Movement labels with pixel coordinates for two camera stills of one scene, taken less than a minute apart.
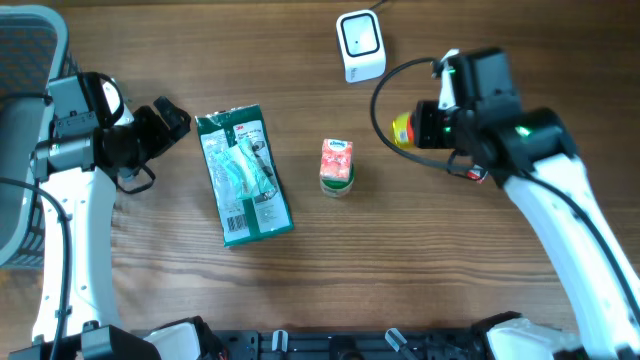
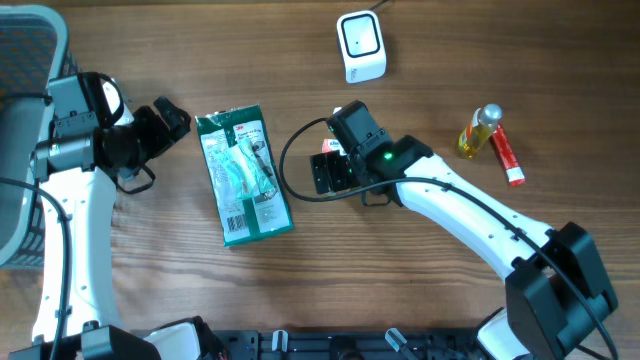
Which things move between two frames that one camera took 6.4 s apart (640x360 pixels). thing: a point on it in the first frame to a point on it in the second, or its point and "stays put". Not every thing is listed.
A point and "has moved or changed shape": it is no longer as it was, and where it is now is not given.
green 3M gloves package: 246,190 stays put
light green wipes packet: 240,164 stays put
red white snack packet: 475,175 has moved or changed shape
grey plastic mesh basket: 33,48 stays put
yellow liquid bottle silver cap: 403,132 has moved or changed shape
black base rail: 346,344 stays put
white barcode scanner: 362,45 stays put
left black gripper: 160,137 stays put
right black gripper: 425,116 to 338,181
